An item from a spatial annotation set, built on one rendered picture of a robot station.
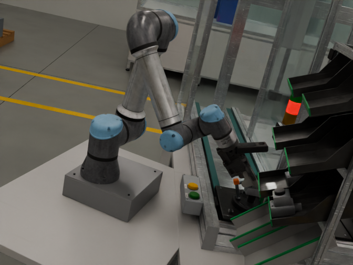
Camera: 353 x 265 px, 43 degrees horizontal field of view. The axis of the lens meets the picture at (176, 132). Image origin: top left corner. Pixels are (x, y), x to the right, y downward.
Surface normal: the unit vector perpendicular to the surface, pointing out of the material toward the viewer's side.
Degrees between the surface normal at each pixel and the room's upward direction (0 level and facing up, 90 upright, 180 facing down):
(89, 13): 90
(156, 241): 0
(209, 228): 90
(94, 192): 90
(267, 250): 45
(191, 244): 0
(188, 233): 0
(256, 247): 90
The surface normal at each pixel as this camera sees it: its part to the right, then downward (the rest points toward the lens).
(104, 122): 0.12, -0.87
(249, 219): -0.14, 0.35
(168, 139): -0.48, 0.25
